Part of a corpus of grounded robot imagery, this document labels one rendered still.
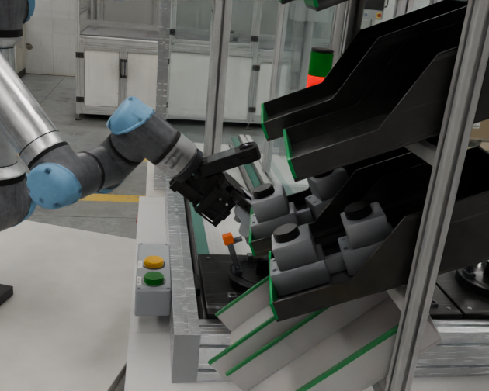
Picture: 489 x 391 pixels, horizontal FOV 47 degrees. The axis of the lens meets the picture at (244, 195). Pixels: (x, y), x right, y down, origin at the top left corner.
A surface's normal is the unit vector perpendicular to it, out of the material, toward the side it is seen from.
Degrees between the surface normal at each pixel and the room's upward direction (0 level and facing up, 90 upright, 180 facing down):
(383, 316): 45
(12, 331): 0
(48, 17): 90
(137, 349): 0
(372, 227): 90
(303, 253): 90
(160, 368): 0
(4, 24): 92
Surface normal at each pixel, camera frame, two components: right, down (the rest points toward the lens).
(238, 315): -0.03, 0.34
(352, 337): -0.64, -0.73
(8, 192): 0.68, 0.33
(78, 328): 0.09, -0.94
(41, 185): -0.39, 0.29
